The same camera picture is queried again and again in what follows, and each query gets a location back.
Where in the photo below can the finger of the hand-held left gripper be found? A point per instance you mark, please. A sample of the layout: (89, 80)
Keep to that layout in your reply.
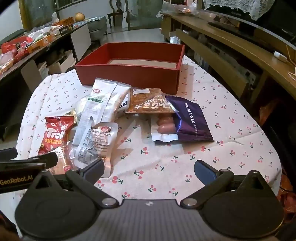
(8, 154)
(34, 159)

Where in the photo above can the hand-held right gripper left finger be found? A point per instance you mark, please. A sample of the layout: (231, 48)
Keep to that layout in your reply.
(92, 170)

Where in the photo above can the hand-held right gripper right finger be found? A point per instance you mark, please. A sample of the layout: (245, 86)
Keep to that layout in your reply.
(204, 171)

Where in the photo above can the clear silver snack packet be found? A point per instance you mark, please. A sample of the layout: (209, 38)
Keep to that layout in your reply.
(97, 141)

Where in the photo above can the red gummy candy packet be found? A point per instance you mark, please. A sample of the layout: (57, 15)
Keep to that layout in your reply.
(55, 134)

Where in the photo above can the purple wafer biscuit packet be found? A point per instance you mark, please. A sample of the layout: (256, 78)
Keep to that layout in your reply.
(192, 118)

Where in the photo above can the clear pink sausage packet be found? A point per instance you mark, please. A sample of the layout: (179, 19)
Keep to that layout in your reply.
(165, 126)

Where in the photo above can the white translucent snack packet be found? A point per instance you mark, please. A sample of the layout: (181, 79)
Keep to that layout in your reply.
(97, 104)

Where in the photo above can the white wafer packet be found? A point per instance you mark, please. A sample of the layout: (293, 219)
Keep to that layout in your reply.
(122, 105)

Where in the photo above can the brown snack packet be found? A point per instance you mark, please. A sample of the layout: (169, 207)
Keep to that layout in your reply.
(148, 102)

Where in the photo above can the red cardboard box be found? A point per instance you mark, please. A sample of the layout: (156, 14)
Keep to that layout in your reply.
(127, 76)

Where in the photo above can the cherry print tablecloth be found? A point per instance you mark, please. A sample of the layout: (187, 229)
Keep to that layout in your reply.
(185, 143)

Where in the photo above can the white storage box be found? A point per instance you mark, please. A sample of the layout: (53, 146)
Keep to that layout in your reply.
(62, 63)

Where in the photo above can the red snack packets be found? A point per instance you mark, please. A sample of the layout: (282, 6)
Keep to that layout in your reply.
(13, 49)

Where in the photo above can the dark side table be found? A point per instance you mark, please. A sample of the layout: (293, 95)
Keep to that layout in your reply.
(46, 49)

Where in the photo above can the orange snack box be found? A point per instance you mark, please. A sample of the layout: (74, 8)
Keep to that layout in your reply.
(40, 44)

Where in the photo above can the white cabinet door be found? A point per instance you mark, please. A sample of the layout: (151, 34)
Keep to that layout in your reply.
(81, 41)

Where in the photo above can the wooden tv cabinet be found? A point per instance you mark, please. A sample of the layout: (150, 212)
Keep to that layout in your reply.
(231, 46)

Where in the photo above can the black labelled snack box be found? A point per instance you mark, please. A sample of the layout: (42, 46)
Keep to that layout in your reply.
(66, 29)

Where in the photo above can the silver foil bag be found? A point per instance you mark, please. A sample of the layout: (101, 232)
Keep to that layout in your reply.
(175, 40)

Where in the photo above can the grey sofa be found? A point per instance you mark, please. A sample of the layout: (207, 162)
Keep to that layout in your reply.
(97, 26)

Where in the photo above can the yellow pomelo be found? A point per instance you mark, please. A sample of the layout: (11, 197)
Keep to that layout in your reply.
(79, 17)

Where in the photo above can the wooden chair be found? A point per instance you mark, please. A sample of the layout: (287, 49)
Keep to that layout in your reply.
(115, 16)

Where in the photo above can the black television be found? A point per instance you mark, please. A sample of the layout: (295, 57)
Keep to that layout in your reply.
(261, 25)

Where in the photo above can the white lace cloth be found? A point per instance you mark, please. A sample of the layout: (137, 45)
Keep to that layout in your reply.
(231, 5)

